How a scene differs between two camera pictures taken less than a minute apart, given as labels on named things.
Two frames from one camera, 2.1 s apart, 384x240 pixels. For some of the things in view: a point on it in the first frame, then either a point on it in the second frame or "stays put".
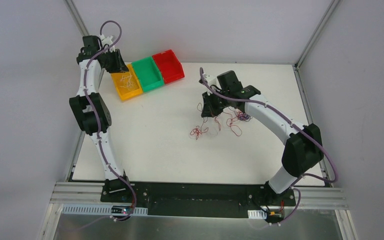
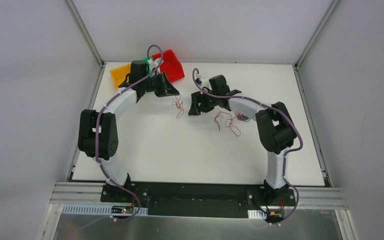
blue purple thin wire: [244, 116] stays put
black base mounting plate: [194, 199] stays put
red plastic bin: [170, 67] stays put
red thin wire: [198, 130] → [228, 123]
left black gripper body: [116, 62] → [162, 85]
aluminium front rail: [313, 199] stays put
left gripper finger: [120, 66] → [170, 90]
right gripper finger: [208, 110] → [195, 109]
